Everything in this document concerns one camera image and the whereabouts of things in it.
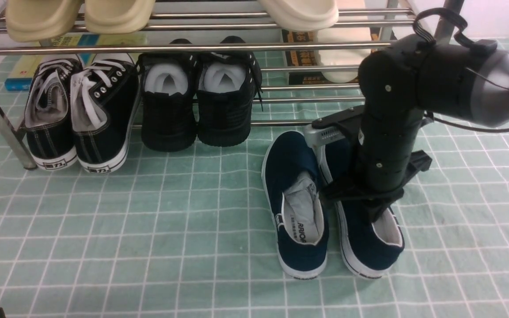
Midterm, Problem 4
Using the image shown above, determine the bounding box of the navy slip-on shoe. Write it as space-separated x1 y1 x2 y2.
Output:
261 131 329 280
317 139 405 280

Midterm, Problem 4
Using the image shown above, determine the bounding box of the beige slipper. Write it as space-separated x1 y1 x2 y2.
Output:
5 0 83 42
84 0 155 34

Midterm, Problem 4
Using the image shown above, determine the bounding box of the beige slipper far left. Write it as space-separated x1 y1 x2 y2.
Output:
5 0 83 42

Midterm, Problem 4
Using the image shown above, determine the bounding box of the black mesh shoe left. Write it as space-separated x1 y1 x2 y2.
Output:
138 52 201 152

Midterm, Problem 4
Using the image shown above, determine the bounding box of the black mesh shoe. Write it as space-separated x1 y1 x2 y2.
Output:
196 51 262 147
138 52 201 152

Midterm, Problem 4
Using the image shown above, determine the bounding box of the black lace-up sneaker right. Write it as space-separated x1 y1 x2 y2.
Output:
69 53 140 174

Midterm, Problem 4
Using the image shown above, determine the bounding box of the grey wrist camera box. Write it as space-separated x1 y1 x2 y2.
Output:
303 117 346 149

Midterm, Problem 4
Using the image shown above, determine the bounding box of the cream slipper upper right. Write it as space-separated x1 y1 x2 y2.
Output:
258 0 339 32

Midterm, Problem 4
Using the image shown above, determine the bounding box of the green blue book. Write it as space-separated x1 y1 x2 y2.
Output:
4 33 148 92

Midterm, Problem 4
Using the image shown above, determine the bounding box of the black lace-up sneaker left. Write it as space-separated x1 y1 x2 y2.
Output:
24 54 84 171

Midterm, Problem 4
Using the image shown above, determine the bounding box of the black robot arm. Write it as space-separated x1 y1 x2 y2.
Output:
320 25 509 221

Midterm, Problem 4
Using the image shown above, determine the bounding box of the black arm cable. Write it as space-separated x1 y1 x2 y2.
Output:
413 8 509 133

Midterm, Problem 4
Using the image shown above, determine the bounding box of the black lace-up sneaker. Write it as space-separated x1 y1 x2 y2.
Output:
24 54 84 171
69 53 140 174

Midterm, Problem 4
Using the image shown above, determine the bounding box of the cream slipper lower shelf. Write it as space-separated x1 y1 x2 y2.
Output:
314 27 372 84

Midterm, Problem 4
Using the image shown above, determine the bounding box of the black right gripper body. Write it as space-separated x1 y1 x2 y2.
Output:
320 150 433 223

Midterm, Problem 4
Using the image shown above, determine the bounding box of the black mesh shoe right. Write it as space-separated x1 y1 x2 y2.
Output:
196 51 262 147

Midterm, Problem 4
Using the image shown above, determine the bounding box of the black yellow box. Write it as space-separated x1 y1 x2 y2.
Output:
281 27 381 85

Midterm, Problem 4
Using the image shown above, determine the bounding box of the green checkered cloth mat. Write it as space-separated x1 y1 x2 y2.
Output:
0 123 509 318

